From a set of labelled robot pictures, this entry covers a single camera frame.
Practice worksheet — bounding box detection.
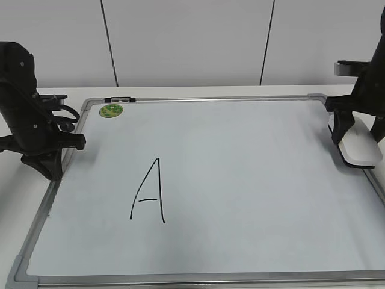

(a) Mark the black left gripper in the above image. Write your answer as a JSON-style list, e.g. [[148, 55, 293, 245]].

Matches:
[[1, 90, 86, 181]]

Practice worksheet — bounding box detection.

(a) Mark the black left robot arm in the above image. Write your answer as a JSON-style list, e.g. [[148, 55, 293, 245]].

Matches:
[[1, 42, 86, 180]]

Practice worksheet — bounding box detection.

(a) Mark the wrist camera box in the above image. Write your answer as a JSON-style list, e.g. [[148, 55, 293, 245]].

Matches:
[[334, 60, 370, 77], [39, 94, 68, 107]]

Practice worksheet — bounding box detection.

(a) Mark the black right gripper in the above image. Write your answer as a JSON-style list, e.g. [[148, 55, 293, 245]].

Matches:
[[325, 82, 385, 145]]

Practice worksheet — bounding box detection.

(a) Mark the black silver marker clip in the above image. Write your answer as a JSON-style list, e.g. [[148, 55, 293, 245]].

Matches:
[[104, 96, 136, 104]]

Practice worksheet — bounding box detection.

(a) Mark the white whiteboard with grey frame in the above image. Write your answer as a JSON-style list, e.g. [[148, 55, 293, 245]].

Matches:
[[7, 94, 384, 288]]

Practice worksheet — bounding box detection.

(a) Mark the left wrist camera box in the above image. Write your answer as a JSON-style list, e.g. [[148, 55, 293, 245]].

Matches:
[[39, 94, 68, 107]]

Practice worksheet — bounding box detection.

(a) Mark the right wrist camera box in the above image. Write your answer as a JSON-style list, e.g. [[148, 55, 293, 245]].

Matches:
[[334, 60, 370, 77]]

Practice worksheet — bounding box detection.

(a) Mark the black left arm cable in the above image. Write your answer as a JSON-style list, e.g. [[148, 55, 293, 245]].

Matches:
[[48, 105, 81, 133]]

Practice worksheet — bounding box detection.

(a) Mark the white whiteboard eraser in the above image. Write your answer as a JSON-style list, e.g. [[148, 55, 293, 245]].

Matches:
[[336, 116, 383, 169]]

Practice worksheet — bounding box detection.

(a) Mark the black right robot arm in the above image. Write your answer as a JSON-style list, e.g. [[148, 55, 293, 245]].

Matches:
[[325, 38, 384, 145]]

